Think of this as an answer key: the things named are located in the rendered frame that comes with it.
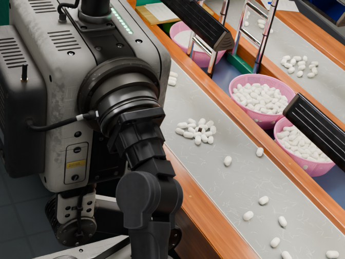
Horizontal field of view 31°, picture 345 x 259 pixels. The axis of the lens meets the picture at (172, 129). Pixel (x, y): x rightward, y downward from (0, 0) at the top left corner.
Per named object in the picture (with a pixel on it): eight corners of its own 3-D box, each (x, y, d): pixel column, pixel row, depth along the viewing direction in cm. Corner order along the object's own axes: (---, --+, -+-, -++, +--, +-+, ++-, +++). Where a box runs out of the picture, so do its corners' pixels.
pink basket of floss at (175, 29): (219, 78, 261) (224, 59, 255) (158, 60, 264) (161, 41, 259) (232, 48, 282) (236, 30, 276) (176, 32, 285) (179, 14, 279)
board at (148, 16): (150, 25, 268) (151, 22, 268) (133, 8, 278) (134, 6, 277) (213, 15, 284) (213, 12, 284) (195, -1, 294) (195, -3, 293)
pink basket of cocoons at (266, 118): (269, 144, 231) (275, 124, 226) (210, 111, 242) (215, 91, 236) (302, 114, 250) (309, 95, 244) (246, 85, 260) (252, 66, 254)
